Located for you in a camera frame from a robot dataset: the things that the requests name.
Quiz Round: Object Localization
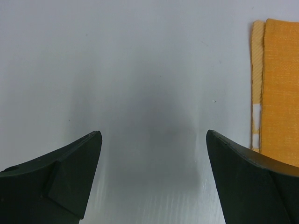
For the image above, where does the orange cartoon placemat cloth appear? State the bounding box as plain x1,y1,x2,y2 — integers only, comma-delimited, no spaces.
250,19,299,167

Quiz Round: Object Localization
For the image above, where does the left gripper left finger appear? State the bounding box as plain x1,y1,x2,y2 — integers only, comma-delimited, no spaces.
0,131,102,224

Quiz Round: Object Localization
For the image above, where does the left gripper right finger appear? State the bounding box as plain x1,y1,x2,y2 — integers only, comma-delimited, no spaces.
206,130,299,224

